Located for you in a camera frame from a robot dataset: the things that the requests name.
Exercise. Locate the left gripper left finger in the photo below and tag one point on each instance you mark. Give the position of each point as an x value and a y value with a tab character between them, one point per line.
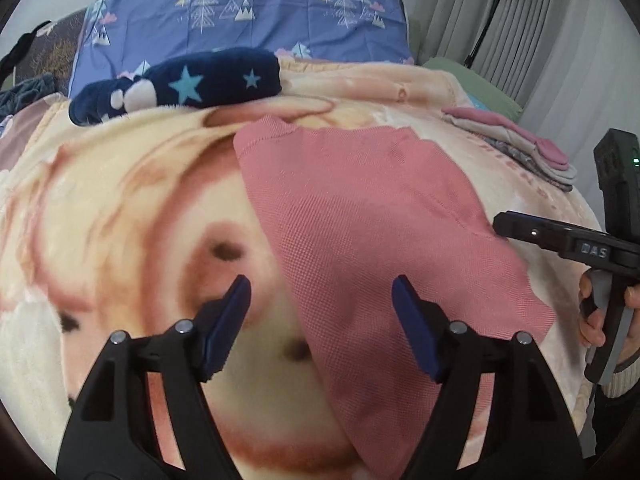
111	433

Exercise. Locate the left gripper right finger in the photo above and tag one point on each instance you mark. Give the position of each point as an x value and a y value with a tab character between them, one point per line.
499	413

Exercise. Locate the pink knit garment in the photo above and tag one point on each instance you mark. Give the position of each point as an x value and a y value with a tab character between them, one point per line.
346	212

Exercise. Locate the folded pink clothes stack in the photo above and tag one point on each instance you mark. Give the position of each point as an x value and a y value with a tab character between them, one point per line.
540	156

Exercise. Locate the right hand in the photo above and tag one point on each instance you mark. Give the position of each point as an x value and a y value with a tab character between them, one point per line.
590	327

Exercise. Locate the green bed sheet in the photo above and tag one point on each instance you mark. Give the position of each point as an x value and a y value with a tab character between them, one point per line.
478	89

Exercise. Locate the grey curtain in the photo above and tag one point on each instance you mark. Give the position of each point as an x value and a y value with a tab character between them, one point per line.
572	65

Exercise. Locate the cream peach plush blanket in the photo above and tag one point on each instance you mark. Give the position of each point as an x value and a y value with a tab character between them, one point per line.
135	223

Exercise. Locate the teal dark crumpled cloth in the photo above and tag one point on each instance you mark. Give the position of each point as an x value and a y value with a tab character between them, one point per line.
25	93

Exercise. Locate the navy star fleece garment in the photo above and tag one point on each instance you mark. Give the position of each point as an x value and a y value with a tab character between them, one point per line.
199	80

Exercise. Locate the dark patterned pillow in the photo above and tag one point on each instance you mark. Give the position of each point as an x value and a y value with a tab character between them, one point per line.
53	51

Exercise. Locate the blue tree print pillow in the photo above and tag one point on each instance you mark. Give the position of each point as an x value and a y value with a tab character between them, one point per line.
127	37

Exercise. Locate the black strap item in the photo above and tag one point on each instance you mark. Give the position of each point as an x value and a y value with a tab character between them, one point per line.
18	52

